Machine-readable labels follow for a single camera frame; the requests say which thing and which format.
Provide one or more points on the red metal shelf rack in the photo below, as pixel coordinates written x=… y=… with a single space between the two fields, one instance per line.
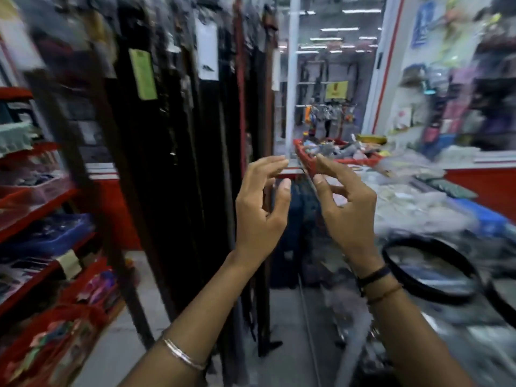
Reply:
x=32 y=209

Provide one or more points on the green paper tag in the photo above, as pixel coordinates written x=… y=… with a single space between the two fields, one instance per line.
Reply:
x=143 y=74

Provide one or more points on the person's left hand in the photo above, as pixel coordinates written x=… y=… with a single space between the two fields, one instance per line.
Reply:
x=252 y=221

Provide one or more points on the white paper tag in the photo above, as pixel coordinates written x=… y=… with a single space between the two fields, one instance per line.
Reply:
x=207 y=48

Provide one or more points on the white pillar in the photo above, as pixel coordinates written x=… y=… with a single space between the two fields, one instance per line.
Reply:
x=292 y=76

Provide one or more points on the person's right hand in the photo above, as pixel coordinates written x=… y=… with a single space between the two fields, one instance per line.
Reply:
x=354 y=221

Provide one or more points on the red basket of colourful packets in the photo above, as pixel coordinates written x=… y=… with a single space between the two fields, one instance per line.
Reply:
x=44 y=342

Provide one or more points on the black wrist band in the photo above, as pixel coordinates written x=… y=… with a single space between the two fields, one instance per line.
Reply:
x=375 y=276

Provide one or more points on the row of hanging dark belts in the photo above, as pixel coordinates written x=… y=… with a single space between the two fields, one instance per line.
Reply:
x=173 y=157

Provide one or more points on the clear plastic box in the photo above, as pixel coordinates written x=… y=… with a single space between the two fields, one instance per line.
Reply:
x=32 y=197

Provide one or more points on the green patterned packet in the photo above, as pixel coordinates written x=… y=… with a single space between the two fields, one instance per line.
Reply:
x=449 y=188

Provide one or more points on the person's left thumb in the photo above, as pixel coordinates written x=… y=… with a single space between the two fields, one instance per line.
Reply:
x=281 y=201

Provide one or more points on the wall display of hanging goods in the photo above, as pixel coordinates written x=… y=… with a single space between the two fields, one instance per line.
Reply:
x=463 y=84

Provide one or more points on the person's right forearm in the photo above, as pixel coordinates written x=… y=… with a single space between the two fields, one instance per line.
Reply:
x=407 y=338

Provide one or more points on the red shop counter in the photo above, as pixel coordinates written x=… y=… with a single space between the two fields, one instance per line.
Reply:
x=490 y=185

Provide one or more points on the person's left forearm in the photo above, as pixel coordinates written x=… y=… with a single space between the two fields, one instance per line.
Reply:
x=201 y=318

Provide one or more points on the yellow hanging sign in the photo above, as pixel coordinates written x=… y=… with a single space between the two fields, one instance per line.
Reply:
x=336 y=89

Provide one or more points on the red plastic basket with goods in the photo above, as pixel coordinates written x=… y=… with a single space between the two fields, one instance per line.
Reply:
x=308 y=155

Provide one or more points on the person's right thumb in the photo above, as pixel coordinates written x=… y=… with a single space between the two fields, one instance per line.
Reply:
x=322 y=197

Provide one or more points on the blue wall poster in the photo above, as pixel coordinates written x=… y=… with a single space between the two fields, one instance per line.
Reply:
x=424 y=24

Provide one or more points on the silver bangle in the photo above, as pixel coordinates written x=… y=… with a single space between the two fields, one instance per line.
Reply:
x=183 y=356

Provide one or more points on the ceiling strip lights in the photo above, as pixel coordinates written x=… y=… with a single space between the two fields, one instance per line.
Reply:
x=340 y=29

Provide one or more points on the white column with red stripe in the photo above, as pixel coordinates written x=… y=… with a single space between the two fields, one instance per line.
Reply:
x=383 y=64

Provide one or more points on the blue plastic tray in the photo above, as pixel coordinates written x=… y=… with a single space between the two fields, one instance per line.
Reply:
x=52 y=235

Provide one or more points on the pile of clear plastic packets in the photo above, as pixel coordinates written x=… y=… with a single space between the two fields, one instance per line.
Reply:
x=411 y=201

